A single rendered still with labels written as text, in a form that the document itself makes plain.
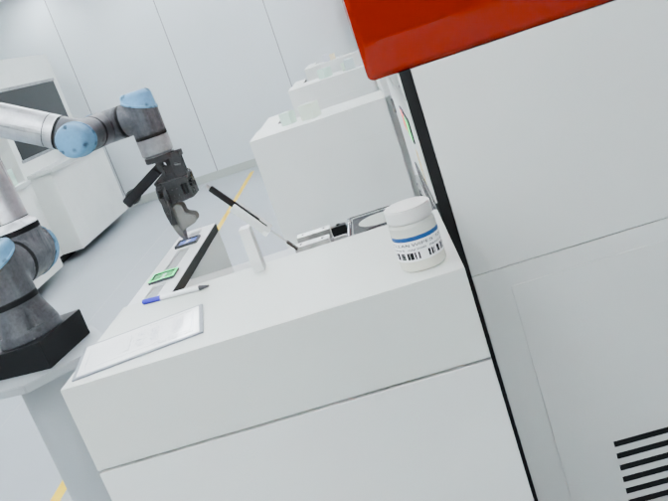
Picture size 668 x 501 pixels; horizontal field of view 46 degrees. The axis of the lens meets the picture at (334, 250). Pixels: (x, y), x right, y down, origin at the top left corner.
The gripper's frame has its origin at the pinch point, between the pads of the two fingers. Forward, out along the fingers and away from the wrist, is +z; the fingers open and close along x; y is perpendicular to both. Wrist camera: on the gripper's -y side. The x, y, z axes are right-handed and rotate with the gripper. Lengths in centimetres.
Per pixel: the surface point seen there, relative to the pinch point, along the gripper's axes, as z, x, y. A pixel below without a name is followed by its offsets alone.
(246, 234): -6, -46, 25
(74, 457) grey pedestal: 40, -17, -40
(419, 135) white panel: -12, -42, 59
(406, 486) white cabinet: 33, -76, 41
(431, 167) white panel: -6, -42, 60
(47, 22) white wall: -138, 770, -281
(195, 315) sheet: 1, -61, 15
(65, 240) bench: 77, 548, -270
